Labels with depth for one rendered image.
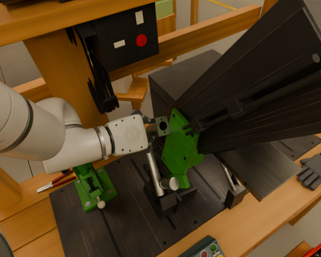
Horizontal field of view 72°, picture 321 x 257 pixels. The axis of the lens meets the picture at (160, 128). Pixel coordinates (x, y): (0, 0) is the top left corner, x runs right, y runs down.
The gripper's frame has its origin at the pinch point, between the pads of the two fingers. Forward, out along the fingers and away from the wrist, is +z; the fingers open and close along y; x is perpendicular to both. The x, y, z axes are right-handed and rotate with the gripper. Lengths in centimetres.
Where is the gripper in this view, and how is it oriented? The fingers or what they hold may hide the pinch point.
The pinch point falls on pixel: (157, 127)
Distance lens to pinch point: 66.7
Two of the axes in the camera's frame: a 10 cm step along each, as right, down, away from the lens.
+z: 8.4, -2.3, 4.9
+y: -2.4, -9.7, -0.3
